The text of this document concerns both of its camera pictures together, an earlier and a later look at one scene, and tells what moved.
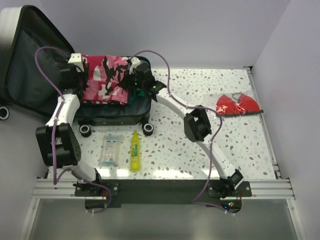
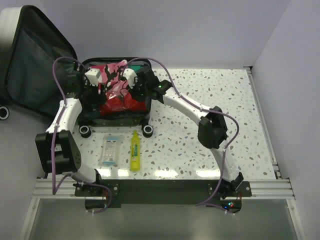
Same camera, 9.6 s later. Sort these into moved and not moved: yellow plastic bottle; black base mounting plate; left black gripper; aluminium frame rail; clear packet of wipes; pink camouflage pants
Moved: left black gripper; pink camouflage pants
Not moved: clear packet of wipes; aluminium frame rail; black base mounting plate; yellow plastic bottle
